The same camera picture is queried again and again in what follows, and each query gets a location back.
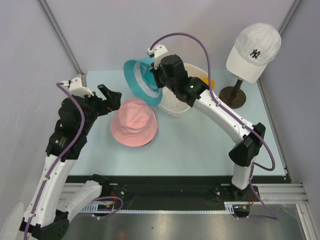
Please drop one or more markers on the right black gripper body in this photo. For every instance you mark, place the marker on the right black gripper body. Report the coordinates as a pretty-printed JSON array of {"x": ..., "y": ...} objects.
[{"x": 160, "y": 80}]

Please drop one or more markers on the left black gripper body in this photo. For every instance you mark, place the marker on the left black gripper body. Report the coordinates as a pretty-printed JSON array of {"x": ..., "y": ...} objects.
[{"x": 95, "y": 107}]

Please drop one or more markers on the teal hat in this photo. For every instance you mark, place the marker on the teal hat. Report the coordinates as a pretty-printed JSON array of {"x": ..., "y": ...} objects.
[{"x": 141, "y": 80}]

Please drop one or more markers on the orange hat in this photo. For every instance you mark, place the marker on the orange hat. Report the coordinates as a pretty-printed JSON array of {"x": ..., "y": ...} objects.
[{"x": 206, "y": 83}]

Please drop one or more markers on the pink bucket hat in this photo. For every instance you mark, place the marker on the pink bucket hat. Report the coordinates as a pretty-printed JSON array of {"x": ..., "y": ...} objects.
[{"x": 134, "y": 124}]

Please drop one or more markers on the white hat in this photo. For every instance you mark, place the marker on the white hat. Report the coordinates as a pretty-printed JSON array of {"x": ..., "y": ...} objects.
[{"x": 254, "y": 48}]

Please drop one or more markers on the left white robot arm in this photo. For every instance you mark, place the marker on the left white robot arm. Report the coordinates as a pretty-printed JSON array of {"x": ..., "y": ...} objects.
[{"x": 46, "y": 218}]

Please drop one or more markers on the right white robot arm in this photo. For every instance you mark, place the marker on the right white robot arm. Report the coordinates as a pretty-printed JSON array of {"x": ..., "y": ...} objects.
[{"x": 248, "y": 137}]

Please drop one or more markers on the white plastic basket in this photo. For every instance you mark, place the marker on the white plastic basket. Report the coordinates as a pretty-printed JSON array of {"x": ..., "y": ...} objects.
[{"x": 170, "y": 104}]

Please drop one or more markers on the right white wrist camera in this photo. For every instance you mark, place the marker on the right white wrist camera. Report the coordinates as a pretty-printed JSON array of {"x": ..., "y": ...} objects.
[{"x": 157, "y": 52}]

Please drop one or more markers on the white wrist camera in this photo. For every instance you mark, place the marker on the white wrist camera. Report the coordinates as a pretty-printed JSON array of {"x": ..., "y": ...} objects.
[
  {"x": 77, "y": 86},
  {"x": 157, "y": 52}
]

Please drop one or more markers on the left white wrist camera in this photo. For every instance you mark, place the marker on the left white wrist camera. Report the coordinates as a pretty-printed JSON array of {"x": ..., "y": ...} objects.
[{"x": 77, "y": 86}]

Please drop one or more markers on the aluminium frame rail left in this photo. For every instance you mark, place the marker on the aluminium frame rail left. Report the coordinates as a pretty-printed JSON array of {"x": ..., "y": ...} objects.
[{"x": 69, "y": 189}]

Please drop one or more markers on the aluminium frame rail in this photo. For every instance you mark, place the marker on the aluminium frame rail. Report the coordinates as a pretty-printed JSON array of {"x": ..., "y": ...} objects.
[
  {"x": 69, "y": 189},
  {"x": 282, "y": 193}
]

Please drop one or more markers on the white cable duct left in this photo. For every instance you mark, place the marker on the white cable duct left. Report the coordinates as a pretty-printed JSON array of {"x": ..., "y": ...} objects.
[{"x": 98, "y": 207}]

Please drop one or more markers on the white cable duct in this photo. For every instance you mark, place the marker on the white cable duct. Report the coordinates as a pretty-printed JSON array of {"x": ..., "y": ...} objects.
[
  {"x": 98, "y": 207},
  {"x": 233, "y": 207}
]

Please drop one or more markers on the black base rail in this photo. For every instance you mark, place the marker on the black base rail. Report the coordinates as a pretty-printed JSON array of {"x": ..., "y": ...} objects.
[{"x": 177, "y": 193}]

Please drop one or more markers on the white cable duct right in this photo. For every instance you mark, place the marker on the white cable duct right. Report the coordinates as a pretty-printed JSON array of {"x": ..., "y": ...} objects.
[{"x": 233, "y": 207}]

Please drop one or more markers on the aluminium frame rail right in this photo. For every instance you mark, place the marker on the aluminium frame rail right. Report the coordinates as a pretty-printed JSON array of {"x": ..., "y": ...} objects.
[{"x": 282, "y": 193}]

